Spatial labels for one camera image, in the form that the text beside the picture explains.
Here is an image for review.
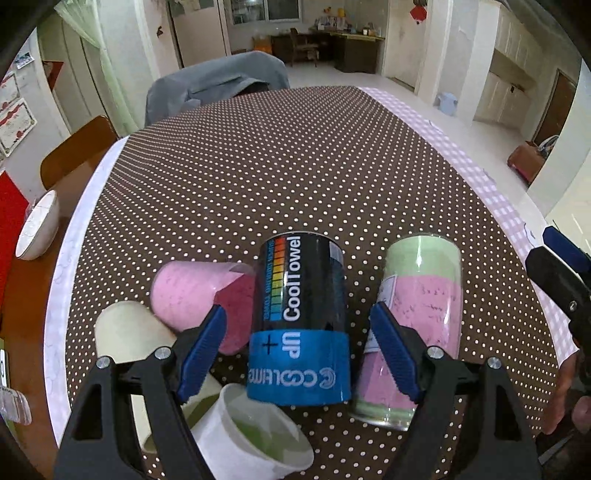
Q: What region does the black blue CoolTowel can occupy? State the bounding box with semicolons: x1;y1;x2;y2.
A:
246;231;352;407

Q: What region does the cream paper cup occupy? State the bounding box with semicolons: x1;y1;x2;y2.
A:
94;301;221;428

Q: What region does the white paper cup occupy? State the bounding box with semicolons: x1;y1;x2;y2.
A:
191;384;315;480

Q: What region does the person's right hand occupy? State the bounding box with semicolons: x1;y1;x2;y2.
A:
542;352;591;435

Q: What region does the brown red bag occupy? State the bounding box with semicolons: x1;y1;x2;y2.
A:
507;135;559;185

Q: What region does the pink checkered tablecloth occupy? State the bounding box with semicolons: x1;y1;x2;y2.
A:
362;87;577;363

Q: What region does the pink green transparent can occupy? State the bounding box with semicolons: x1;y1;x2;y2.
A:
348;233;464;432

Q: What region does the light blue trash bin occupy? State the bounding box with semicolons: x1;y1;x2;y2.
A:
437;92;459;116

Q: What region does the white ceramic bowl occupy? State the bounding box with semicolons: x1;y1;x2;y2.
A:
15;190;60;261

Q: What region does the red gift bag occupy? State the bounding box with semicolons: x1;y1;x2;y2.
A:
0;173;28;304

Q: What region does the brown wooden chair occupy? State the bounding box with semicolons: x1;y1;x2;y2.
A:
40;116;119;190

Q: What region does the brown polka dot tablecloth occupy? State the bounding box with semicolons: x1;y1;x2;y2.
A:
65;87;557;431

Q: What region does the dark wooden desk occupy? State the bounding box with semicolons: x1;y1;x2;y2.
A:
270;30;384;74

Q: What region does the wooden desk chair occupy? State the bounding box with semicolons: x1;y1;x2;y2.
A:
290;28;320;66

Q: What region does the grey covered chair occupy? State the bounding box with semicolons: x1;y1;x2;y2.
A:
144;51;290;126

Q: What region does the green lace curtain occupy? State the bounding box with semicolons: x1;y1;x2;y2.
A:
55;0;137;135

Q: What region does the cream wall cabinet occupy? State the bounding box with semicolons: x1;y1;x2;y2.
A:
475;2;543;130

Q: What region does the red wall ornament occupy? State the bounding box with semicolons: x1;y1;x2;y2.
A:
410;3;428;24

